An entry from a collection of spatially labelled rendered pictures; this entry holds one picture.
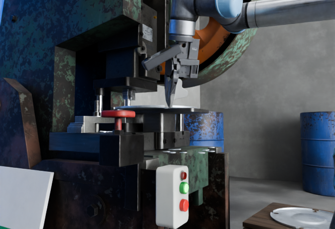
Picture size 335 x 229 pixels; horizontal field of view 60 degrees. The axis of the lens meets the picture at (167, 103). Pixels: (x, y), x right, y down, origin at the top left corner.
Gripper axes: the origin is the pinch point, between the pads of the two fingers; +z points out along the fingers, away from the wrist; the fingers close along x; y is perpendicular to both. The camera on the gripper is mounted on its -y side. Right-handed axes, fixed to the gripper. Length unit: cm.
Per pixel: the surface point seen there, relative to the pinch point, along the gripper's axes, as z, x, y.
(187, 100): 70, 295, 122
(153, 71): -6.6, 18.8, -0.4
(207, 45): -17, 40, 29
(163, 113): 5.3, 6.7, 0.9
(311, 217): 46, -1, 65
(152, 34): -19.5, 27.8, 0.1
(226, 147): 134, 274, 184
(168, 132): 11.8, 6.9, 3.4
